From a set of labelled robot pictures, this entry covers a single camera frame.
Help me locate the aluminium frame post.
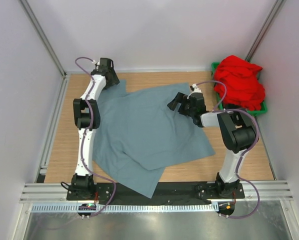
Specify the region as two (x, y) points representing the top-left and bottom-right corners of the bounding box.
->
(18, 0), (67, 79)
(245, 0), (286, 62)

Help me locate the left aluminium frame post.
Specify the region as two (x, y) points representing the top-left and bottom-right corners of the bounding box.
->
(18, 0), (67, 79)

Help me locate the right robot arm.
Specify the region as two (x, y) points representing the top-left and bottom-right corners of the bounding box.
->
(167, 92), (259, 198)

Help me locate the green plastic bin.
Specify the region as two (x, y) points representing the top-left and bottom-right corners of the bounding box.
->
(211, 62), (268, 117)

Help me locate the aluminium front rail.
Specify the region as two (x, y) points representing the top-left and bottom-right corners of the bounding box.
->
(20, 180), (293, 203)

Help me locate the white slotted cable duct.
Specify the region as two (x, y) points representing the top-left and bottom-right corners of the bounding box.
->
(31, 202), (219, 214)

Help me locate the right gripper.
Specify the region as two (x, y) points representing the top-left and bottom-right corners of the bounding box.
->
(167, 92), (195, 118)

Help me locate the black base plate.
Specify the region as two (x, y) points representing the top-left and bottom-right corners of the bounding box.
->
(66, 181), (245, 206)

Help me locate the right aluminium frame post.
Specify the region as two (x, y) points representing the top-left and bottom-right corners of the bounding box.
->
(245, 0), (286, 62)

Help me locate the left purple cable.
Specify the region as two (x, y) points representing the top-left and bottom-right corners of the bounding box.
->
(74, 56), (118, 227)

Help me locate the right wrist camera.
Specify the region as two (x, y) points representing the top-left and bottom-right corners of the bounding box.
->
(190, 84), (202, 95)

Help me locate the red t shirt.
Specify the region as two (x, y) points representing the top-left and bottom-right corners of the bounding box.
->
(214, 55), (266, 111)

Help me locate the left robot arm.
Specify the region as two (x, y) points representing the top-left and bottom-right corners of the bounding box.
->
(66, 57), (120, 201)

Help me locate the blue-grey t shirt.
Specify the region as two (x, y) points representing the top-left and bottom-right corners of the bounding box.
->
(92, 80), (215, 198)

